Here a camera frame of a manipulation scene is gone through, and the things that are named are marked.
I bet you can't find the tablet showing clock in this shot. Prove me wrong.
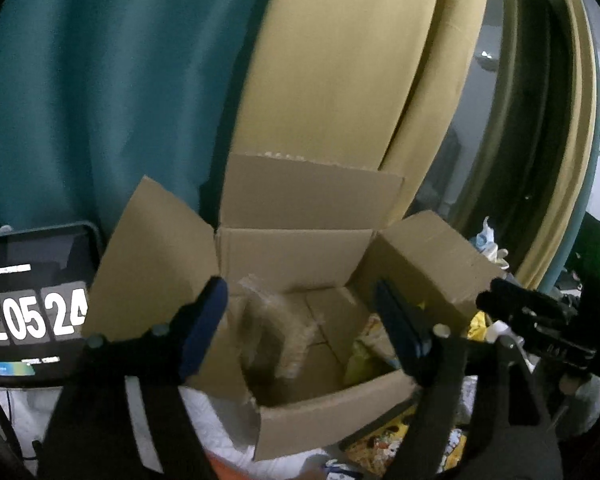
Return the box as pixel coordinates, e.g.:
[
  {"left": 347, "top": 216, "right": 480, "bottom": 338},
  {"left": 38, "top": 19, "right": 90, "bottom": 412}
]
[{"left": 0, "top": 222, "right": 102, "bottom": 389}]

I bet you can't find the brown cardboard box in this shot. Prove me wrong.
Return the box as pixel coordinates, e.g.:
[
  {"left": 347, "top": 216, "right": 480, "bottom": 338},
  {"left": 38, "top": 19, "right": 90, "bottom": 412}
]
[{"left": 82, "top": 154, "right": 501, "bottom": 460}]

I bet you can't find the black window frame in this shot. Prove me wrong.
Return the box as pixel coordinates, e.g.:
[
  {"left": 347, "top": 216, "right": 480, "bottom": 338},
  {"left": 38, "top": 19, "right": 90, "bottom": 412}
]
[{"left": 453, "top": 0, "right": 573, "bottom": 272}]

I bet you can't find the yellow cartoon snack bag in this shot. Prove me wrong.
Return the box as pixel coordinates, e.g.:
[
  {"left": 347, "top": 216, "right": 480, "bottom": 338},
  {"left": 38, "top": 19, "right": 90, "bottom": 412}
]
[{"left": 339, "top": 403, "right": 468, "bottom": 477}]

